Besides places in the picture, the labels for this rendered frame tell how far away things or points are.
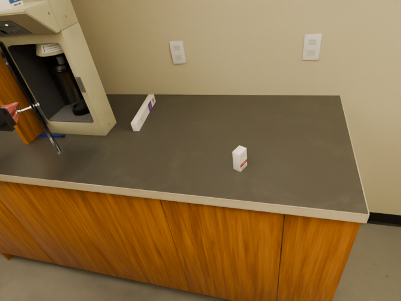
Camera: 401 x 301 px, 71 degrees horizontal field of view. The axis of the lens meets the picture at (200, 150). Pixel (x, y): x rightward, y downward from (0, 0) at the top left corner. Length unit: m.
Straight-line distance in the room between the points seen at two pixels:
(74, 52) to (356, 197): 1.12
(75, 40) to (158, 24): 0.43
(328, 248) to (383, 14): 0.93
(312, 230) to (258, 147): 0.35
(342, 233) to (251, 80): 0.82
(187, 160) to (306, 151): 0.45
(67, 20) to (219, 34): 0.64
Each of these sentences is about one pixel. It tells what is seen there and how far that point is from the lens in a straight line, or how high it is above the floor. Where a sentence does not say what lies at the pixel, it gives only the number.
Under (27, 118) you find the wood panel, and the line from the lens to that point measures 1.56.
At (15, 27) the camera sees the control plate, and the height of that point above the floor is 1.45.
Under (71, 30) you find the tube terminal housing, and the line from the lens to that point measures 1.25.
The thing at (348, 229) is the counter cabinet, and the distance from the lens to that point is 1.05.
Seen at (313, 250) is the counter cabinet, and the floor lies 0.67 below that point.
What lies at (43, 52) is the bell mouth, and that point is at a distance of 1.33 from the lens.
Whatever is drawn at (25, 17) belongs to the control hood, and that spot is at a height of 1.49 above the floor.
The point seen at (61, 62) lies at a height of 1.26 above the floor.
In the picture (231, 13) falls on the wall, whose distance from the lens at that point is 1.38.
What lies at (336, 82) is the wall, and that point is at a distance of 1.49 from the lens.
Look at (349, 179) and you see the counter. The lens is 1.03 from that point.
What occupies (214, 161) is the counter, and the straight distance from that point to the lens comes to 1.07.
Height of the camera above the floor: 1.64
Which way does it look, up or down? 38 degrees down
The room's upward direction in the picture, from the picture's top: 10 degrees counter-clockwise
